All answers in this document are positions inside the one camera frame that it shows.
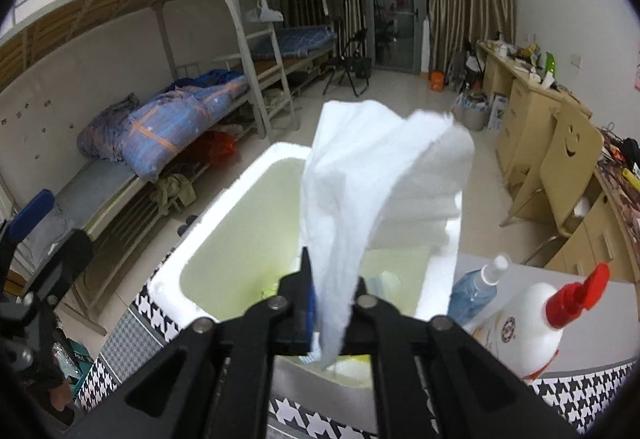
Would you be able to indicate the green object on desk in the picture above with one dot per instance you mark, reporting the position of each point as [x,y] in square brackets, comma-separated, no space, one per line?
[547,64]

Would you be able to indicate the red plastic bag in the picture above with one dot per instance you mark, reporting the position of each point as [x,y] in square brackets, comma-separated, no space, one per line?
[214,148]

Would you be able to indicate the white styrofoam box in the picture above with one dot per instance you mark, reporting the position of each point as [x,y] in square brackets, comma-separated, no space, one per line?
[247,239]

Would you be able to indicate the white blue carton box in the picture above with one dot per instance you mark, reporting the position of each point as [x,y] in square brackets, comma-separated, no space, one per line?
[498,108]

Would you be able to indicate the wooden desk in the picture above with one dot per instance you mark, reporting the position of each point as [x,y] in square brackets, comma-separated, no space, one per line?
[528,119]
[609,232]

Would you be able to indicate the white bottle red pump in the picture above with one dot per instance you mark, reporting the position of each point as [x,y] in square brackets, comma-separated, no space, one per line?
[525,334]

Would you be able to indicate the olive clothes under bed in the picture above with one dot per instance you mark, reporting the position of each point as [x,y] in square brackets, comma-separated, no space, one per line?
[174,190]

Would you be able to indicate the black folding chair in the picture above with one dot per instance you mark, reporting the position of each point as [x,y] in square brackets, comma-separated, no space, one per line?
[353,64]

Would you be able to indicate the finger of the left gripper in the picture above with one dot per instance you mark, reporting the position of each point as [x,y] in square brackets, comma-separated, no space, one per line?
[29,217]

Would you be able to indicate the orange container on floor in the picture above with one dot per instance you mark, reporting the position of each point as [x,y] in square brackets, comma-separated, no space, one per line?
[437,81]

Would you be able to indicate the person's left hand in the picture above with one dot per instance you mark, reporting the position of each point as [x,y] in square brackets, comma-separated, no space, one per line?
[61,396]

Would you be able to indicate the wooden smiley chair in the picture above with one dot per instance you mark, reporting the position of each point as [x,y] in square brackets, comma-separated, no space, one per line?
[566,169]

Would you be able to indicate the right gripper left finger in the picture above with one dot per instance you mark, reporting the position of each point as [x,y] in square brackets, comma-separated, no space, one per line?
[295,327]

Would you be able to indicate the blue plaid quilt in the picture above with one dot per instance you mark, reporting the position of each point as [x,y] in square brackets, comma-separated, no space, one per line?
[147,136]

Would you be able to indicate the anime girl wall poster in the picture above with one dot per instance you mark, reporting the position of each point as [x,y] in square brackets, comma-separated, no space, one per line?
[637,78]

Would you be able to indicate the far wooden desk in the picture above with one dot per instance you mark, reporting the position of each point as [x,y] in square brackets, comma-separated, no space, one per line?
[528,119]

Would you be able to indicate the blue clear spray bottle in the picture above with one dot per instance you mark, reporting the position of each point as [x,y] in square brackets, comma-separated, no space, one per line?
[472,293]

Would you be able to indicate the houndstooth table mat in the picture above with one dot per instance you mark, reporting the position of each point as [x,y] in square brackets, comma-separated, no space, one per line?
[308,406]

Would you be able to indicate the grey waste bin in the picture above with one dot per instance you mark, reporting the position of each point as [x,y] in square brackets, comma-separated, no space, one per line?
[471,109]

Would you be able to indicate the white metal bunk bed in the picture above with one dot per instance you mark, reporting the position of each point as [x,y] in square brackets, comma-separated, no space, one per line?
[64,61]

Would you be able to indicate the near wooden desk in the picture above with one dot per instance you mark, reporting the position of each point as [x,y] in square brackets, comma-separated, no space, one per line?
[609,232]

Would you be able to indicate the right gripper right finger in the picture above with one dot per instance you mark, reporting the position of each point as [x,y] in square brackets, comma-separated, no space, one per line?
[369,331]

